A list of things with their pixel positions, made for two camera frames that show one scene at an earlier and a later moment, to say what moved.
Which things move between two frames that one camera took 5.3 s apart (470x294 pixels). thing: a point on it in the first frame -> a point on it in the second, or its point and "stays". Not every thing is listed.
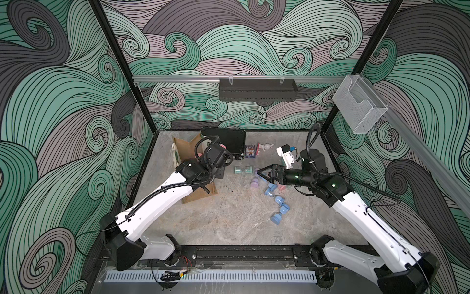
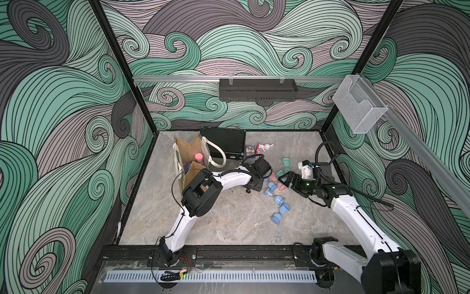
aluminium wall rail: x=153 y=79 stays
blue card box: x=250 y=151 stays
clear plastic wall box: x=359 y=105 stays
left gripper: x=219 y=174 -> x=259 y=188
